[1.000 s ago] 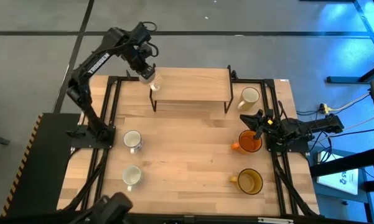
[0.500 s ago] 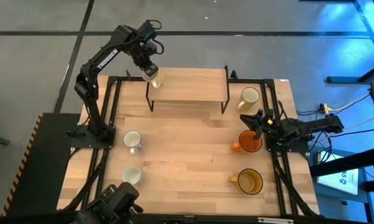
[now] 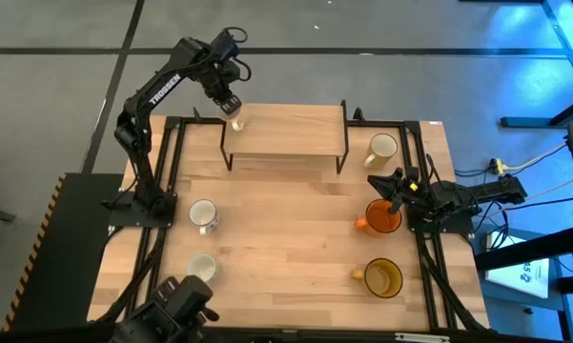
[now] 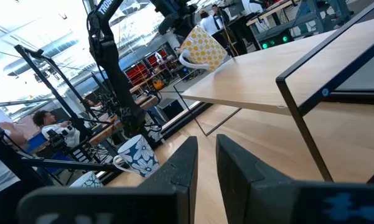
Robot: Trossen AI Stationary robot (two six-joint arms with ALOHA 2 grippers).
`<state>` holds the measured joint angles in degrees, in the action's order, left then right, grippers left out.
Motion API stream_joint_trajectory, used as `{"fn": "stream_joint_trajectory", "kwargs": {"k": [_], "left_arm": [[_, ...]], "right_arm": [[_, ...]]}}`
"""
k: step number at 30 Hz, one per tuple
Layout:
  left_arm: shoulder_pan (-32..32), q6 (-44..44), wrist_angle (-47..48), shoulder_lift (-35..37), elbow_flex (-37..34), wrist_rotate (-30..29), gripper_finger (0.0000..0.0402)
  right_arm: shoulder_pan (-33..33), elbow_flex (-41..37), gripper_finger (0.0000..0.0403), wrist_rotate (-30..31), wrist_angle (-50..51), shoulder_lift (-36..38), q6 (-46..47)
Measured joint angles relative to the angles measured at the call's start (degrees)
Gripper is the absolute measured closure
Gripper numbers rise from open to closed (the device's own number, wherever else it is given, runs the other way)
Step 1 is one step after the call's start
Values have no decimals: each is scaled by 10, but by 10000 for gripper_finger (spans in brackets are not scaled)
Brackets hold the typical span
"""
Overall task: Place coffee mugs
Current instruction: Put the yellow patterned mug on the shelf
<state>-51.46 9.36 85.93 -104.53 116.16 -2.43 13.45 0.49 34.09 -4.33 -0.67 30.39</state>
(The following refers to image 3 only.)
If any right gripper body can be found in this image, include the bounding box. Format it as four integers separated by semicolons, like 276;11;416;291
385;167;433;211

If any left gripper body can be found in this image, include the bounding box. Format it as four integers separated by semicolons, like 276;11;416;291
200;60;244;104

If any peach mug with white handle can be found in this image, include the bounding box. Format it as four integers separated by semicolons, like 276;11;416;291
220;106;250;132

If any orange mug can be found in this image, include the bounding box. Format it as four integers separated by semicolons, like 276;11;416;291
354;198;403;238

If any cream yellow mug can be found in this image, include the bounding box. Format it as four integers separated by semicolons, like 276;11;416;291
363;132;399;171

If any amber glass mug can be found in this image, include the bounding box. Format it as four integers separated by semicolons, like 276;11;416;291
351;257;404;300

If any white patterned mug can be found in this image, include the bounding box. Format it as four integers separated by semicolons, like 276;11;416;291
186;252;220;284
188;198;220;236

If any wooden shelf with black legs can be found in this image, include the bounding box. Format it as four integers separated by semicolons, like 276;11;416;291
218;99;350;175

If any white box with blue print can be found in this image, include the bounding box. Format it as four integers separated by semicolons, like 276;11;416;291
484;232;552;300

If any black platform with hazard stripe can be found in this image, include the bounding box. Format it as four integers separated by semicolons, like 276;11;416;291
2;171;125;333

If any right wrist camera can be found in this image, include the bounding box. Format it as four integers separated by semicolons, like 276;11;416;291
402;166;421;192

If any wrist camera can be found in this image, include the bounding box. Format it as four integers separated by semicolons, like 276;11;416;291
402;166;421;192
214;30;242;61

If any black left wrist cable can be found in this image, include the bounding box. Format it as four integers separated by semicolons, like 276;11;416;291
222;27;254;83

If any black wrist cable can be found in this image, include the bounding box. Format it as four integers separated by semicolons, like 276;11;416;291
222;27;254;83
424;152;440;185

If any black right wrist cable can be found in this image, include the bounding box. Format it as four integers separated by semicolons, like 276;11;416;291
424;152;440;185

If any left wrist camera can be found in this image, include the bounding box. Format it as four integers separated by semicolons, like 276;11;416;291
214;30;242;61

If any black aluminium table frame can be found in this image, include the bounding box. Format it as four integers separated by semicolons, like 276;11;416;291
94;107;490;334

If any black floor cable bundle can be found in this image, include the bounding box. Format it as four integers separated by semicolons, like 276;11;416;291
452;166;573;252

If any white floor cable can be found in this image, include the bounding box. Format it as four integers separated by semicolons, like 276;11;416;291
504;140;569;172
523;169;573;204

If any silver metal bracket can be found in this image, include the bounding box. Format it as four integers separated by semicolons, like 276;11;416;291
394;333;452;343

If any black side table frame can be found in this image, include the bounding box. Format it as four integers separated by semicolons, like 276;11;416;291
474;121;573;343

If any black desk frame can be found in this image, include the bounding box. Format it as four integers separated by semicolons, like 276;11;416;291
457;0;573;129

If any black camera rig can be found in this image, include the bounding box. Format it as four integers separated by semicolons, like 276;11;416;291
110;274;220;343

